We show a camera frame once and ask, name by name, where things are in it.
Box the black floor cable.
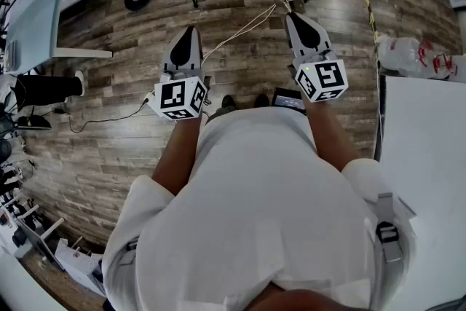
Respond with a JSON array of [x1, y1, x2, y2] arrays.
[[54, 94, 156, 135]]

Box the person's left forearm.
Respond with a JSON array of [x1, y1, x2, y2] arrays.
[[151, 114, 203, 197]]

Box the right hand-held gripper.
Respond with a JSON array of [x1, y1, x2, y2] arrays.
[[286, 13, 350, 103]]

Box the white plastic bag red print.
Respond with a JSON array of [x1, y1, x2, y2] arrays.
[[376, 35, 466, 82]]

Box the white table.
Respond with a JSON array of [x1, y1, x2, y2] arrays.
[[374, 75, 466, 307]]

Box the person's white shirt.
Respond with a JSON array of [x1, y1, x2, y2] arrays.
[[101, 107, 419, 311]]

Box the black device with screen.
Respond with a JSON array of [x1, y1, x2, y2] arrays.
[[272, 87, 307, 117]]

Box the pale grey desk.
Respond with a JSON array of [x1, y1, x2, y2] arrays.
[[4, 0, 114, 76]]

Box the grey shoulder strap with buckle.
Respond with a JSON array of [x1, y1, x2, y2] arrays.
[[374, 192, 406, 264]]

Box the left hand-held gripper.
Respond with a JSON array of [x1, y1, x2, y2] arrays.
[[147, 25, 210, 122]]

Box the person's right forearm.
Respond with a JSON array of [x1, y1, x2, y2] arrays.
[[304, 98, 361, 173]]

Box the yellow black striped tape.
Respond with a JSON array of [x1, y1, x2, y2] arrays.
[[357, 0, 380, 48]]

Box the white cable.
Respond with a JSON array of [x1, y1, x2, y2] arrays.
[[201, 0, 325, 61]]

